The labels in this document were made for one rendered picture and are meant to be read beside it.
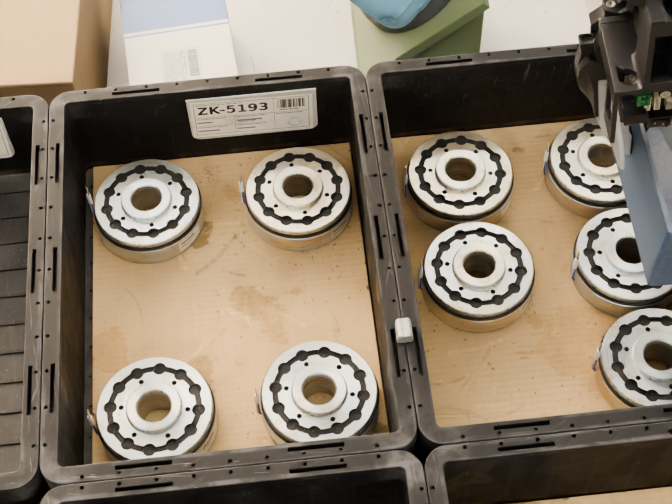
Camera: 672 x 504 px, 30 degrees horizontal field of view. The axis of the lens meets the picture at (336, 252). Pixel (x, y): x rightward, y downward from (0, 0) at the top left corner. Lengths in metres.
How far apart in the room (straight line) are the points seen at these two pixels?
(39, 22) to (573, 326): 0.65
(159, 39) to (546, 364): 0.59
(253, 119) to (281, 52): 0.31
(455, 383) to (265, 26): 0.60
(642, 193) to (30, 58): 0.69
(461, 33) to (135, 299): 0.48
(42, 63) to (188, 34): 0.18
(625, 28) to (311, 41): 0.78
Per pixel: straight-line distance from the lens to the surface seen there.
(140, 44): 1.44
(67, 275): 1.13
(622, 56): 0.80
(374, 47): 1.45
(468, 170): 1.24
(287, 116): 1.24
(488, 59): 1.22
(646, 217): 0.92
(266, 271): 1.20
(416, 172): 1.22
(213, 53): 1.42
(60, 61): 1.35
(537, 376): 1.15
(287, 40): 1.55
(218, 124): 1.24
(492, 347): 1.16
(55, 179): 1.17
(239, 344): 1.16
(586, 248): 1.19
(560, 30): 1.57
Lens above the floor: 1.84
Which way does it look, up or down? 57 degrees down
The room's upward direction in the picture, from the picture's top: 3 degrees counter-clockwise
